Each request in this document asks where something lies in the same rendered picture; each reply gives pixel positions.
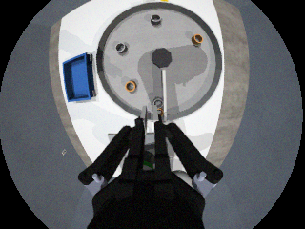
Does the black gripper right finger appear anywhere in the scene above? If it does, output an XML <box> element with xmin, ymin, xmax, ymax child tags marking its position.
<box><xmin>152</xmin><ymin>105</ymin><xmax>223</xmax><ymax>206</ymax></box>

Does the blue crate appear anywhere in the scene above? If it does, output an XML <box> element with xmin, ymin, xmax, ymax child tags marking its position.
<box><xmin>63</xmin><ymin>52</ymin><xmax>96</xmax><ymax>102</ymax></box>

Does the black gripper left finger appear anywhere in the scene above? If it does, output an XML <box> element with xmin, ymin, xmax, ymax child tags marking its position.
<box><xmin>78</xmin><ymin>106</ymin><xmax>148</xmax><ymax>205</ymax></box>

